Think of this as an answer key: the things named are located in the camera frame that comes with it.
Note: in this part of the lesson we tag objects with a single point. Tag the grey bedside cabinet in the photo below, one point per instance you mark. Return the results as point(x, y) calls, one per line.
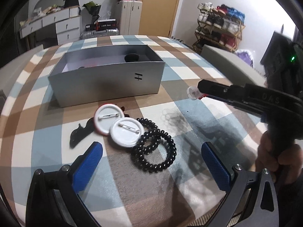
point(11, 71)

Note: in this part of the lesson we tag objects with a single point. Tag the grey right side cabinet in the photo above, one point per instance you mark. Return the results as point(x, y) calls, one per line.
point(232, 67)

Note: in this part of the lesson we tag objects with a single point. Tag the black red box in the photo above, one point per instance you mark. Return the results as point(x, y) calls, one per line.
point(102, 24)

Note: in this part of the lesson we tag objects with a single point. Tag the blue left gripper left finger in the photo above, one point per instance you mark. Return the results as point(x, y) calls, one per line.
point(43, 206)

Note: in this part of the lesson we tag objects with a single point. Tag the silver grey open box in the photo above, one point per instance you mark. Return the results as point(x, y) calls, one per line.
point(100, 73)

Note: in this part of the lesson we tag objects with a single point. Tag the black claw hair clip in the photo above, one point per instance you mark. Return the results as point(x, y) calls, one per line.
point(81, 132)

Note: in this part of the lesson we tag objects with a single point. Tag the plaid checkered bedspread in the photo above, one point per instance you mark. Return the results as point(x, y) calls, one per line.
point(38, 134)

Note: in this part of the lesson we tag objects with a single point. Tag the grey arched mirror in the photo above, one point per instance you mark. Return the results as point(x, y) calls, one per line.
point(43, 4)

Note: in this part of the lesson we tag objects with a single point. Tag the right hand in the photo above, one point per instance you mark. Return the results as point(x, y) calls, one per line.
point(291, 157)

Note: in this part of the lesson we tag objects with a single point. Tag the black object inside box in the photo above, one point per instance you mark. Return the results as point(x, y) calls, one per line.
point(132, 57)

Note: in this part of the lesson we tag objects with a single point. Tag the silver flat suitcase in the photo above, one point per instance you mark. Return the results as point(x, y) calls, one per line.
point(94, 34)

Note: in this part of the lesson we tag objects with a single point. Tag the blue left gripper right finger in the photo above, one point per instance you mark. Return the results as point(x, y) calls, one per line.
point(261, 207)

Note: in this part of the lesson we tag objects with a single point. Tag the beige upright suitcase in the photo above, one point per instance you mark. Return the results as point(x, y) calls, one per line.
point(128, 15)

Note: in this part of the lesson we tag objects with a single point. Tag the wooden door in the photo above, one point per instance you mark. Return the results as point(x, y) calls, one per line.
point(157, 17)

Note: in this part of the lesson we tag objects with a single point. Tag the white pin badge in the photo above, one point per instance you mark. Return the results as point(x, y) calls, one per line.
point(126, 131)

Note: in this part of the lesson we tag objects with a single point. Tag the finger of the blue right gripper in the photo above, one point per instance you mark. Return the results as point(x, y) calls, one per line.
point(214, 88)
point(219, 96)

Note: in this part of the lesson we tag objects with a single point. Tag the red rimmed pin badge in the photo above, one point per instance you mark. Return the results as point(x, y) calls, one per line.
point(105, 116)

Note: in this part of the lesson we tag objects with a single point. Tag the white drawer desk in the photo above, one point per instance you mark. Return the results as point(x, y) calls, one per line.
point(67, 23)

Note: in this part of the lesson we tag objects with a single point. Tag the wooden shoe rack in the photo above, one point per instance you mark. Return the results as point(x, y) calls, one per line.
point(221, 26)

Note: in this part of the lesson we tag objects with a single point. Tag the green black bouquet bag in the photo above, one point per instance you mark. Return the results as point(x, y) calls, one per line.
point(93, 9)

